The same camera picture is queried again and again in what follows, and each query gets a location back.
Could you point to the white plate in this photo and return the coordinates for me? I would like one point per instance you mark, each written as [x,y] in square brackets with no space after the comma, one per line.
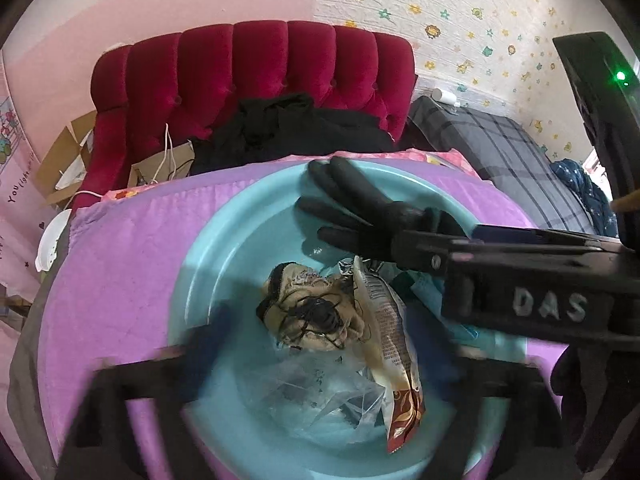
[52,240]

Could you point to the blue face mask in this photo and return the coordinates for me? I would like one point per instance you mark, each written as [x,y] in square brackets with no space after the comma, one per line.
[425,290]

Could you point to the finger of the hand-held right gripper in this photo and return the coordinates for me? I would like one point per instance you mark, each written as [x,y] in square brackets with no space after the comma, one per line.
[500,285]
[510,234]

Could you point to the grey plaid bed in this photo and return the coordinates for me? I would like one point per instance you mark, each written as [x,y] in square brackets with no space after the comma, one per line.
[500,160]

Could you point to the blue starred cloth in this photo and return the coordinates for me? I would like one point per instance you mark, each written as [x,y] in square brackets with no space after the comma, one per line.
[580,185]

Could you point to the black clothing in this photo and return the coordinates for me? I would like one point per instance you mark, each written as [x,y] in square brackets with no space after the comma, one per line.
[300,130]

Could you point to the white bottle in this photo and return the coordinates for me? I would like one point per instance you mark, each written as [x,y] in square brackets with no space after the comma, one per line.
[445,95]

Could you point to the brown and white snack packet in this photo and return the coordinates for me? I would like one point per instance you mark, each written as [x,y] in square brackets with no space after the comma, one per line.
[395,340]

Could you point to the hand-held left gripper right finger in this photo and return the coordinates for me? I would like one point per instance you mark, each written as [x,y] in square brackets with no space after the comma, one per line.
[500,390]

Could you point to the brown paper bag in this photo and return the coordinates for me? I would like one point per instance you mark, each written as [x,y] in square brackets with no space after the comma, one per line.
[165,167]

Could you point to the pink cartoon curtain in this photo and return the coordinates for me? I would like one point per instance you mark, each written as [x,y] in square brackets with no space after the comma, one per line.
[15,185]

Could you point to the clear plastic bag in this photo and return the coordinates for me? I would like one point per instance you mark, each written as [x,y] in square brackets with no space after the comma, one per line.
[320,390]

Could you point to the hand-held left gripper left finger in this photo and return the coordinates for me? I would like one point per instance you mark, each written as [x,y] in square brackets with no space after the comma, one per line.
[210,345]

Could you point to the black rubber glove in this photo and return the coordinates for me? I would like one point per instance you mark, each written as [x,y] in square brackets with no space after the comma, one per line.
[360,210]

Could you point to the red velvet tufted sofa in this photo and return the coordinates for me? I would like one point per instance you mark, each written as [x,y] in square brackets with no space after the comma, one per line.
[250,70]

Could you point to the purple quilted table cover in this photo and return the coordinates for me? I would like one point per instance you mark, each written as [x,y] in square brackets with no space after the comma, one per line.
[125,260]

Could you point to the teal plastic basin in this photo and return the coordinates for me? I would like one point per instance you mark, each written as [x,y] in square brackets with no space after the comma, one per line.
[225,260]

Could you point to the cardboard box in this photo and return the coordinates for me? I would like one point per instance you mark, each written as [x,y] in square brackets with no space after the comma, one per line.
[60,155]

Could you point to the beige sock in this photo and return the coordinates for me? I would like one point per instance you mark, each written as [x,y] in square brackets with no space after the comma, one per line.
[285,310]

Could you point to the grey underlay cloth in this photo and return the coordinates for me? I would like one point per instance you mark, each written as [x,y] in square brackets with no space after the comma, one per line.
[27,360]

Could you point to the dark cloth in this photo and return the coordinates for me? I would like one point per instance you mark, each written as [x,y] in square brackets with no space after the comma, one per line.
[600,400]

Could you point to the silver foil wrapper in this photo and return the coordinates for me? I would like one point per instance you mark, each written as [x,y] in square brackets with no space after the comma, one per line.
[346,266]

